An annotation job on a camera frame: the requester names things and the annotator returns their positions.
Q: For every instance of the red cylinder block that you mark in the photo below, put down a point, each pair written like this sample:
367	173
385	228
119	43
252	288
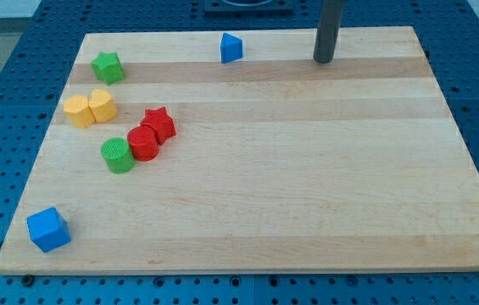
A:
143	143

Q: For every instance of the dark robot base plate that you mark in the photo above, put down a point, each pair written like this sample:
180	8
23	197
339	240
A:
214	7

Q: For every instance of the yellow pentagon block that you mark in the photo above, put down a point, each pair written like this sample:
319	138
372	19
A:
78	112

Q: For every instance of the blue cube block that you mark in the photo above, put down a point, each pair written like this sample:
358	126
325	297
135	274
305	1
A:
48	230

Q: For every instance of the wooden board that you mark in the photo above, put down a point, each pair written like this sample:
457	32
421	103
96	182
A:
279	164

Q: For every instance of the red star block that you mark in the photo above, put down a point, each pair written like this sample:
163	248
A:
160	123

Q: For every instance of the yellow heart block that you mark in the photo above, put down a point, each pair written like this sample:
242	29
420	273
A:
102	105

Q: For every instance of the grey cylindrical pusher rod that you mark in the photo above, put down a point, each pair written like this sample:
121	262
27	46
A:
331	12

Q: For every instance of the green cylinder block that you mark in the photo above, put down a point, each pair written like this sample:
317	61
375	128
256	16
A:
117	154

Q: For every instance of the green star block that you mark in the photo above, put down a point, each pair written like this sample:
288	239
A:
107	68

